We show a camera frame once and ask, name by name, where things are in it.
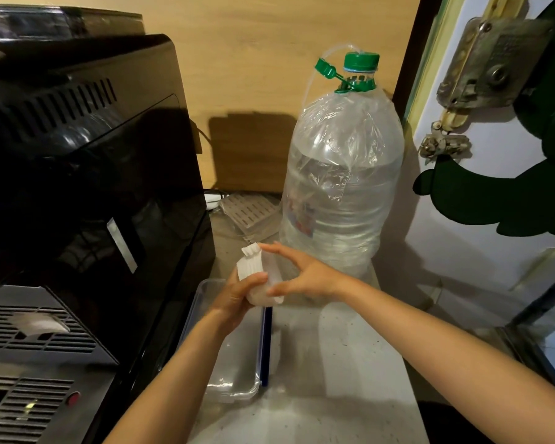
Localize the person's right hand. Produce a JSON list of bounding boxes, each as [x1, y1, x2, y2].
[[257, 242, 344, 305]]

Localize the person's left hand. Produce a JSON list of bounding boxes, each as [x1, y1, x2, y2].
[[210, 265, 269, 335]]

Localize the white plastic container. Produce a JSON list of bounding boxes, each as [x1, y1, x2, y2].
[[237, 243, 286, 307]]

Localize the person's right forearm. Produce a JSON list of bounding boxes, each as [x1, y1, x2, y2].
[[338, 275, 555, 444]]

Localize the person's left forearm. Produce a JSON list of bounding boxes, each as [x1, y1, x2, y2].
[[103, 310, 241, 444]]

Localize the clear plastic storage box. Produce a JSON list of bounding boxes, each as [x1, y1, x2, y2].
[[178, 278, 273, 405]]

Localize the grey slotted plastic tray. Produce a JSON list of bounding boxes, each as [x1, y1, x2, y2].
[[218, 193, 283, 243]]

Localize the large clear water bottle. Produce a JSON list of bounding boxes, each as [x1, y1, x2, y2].
[[277, 51, 405, 305]]

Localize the black coffee machine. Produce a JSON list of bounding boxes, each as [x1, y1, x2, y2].
[[0, 4, 216, 444]]

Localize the metal door latch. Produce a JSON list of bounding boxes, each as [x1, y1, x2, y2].
[[418, 121, 471, 165]]

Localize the white door with green decal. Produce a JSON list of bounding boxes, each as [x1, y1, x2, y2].
[[400, 0, 555, 329]]

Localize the metal door lock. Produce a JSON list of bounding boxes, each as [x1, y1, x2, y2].
[[437, 16, 555, 110]]

